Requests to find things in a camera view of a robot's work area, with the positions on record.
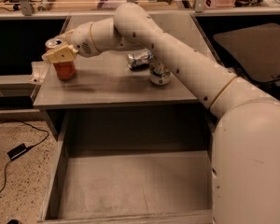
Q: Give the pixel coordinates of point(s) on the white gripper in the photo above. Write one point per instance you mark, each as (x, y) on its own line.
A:
(82, 39)

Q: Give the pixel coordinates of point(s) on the green white soda can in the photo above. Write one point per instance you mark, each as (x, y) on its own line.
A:
(159, 73)

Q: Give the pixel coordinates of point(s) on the black power adapter with cable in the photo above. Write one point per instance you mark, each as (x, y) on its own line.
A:
(21, 149)

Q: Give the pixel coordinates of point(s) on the crushed silver can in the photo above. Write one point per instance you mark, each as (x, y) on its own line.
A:
(138, 59)

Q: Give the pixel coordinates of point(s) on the orange coke can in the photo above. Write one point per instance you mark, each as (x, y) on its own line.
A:
(65, 71)

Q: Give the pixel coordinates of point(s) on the open grey top drawer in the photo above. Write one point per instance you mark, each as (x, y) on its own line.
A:
(139, 165)

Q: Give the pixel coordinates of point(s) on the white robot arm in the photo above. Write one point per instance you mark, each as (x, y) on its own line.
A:
(246, 142)

